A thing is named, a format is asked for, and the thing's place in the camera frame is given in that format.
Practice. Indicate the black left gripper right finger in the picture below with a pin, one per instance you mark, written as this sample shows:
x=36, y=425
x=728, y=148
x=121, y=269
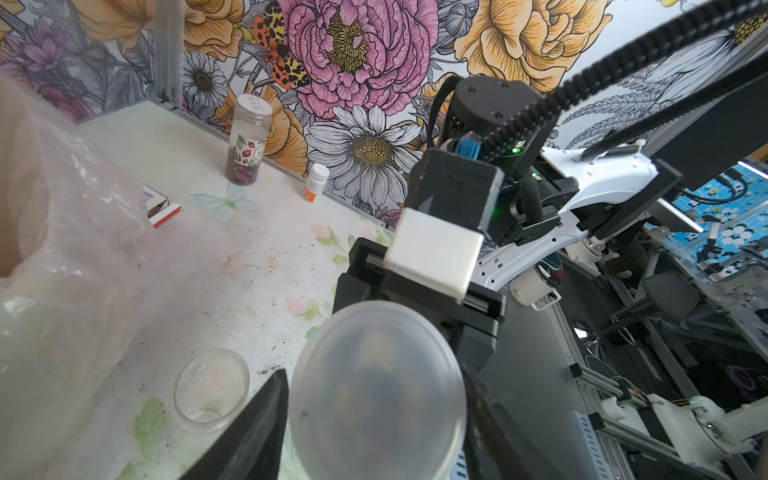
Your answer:
x=495, y=447

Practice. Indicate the tall jar with white lid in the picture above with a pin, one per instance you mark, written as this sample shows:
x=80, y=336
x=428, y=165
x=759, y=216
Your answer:
x=252, y=118

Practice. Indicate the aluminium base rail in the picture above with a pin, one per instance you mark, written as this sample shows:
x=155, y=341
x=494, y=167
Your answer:
x=623, y=379

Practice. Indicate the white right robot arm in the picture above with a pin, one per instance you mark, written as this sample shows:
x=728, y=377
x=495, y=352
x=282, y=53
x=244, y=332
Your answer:
x=550, y=199

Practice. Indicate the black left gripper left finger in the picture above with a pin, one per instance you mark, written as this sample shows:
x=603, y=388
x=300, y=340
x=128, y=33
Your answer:
x=250, y=448

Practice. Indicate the bin with plastic liner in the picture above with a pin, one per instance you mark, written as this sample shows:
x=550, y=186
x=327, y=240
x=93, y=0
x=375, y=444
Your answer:
x=74, y=229

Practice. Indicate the pink tea packet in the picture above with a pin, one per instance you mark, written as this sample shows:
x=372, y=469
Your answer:
x=159, y=208

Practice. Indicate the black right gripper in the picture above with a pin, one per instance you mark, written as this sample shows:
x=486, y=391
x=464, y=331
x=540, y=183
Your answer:
x=471, y=325

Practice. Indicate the clear jar with dried flowers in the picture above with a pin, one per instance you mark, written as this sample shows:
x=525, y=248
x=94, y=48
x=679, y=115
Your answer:
x=210, y=391

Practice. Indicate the small white pill bottle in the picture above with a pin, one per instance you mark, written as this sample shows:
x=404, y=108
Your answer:
x=315, y=182

